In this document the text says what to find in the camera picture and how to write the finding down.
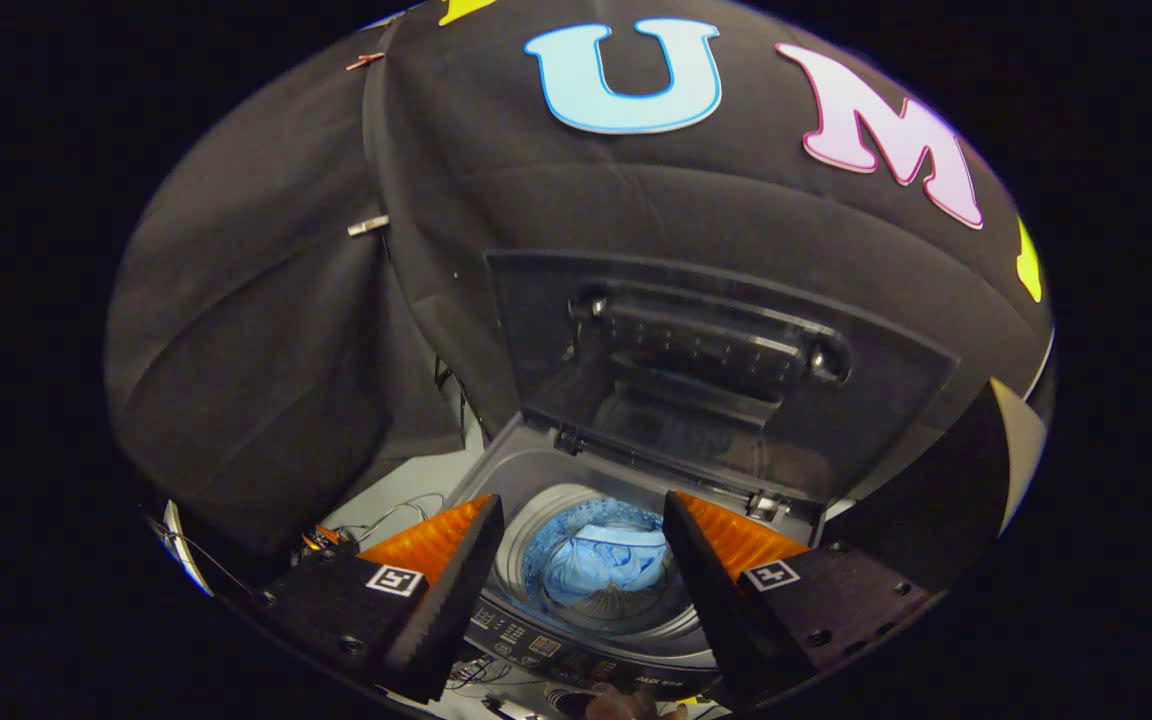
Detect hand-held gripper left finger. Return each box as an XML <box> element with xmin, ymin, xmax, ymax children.
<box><xmin>254</xmin><ymin>493</ymin><xmax>505</xmax><ymax>704</ymax></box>

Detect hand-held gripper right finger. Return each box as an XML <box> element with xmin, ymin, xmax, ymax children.
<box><xmin>663</xmin><ymin>490</ymin><xmax>937</xmax><ymax>706</ymax></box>

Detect light blue shirt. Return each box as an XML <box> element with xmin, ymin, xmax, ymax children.
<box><xmin>543</xmin><ymin>522</ymin><xmax>672</xmax><ymax>609</ymax></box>

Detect transparent dark washing machine lid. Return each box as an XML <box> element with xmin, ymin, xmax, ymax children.
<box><xmin>486</xmin><ymin>250</ymin><xmax>959</xmax><ymax>503</ymax></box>

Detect small orange electronic part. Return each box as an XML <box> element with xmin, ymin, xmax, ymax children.
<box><xmin>298</xmin><ymin>525</ymin><xmax>347</xmax><ymax>559</ymax></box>

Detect white panel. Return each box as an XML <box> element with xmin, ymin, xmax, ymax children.
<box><xmin>161</xmin><ymin>498</ymin><xmax>214</xmax><ymax>598</ymax></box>

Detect black backdrop cloth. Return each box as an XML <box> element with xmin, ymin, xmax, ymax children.
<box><xmin>104</xmin><ymin>0</ymin><xmax>1055</xmax><ymax>561</ymax></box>

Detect thin white cable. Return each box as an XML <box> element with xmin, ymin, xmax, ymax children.
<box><xmin>331</xmin><ymin>490</ymin><xmax>449</xmax><ymax>546</ymax></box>

